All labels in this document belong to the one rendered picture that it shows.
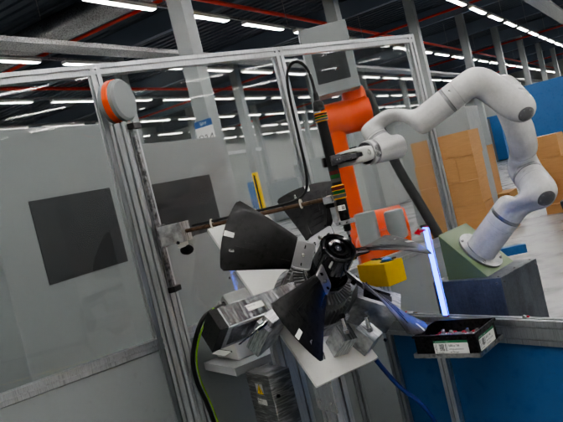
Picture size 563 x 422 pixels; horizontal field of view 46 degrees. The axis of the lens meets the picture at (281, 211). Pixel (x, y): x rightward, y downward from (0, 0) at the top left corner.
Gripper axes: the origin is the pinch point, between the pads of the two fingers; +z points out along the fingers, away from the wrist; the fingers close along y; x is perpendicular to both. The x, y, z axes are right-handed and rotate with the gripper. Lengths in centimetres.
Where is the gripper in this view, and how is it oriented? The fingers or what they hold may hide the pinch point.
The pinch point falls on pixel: (331, 161)
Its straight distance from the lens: 216.0
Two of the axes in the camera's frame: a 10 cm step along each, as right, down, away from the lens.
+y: -5.6, 1.0, 8.2
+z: -8.0, 2.1, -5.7
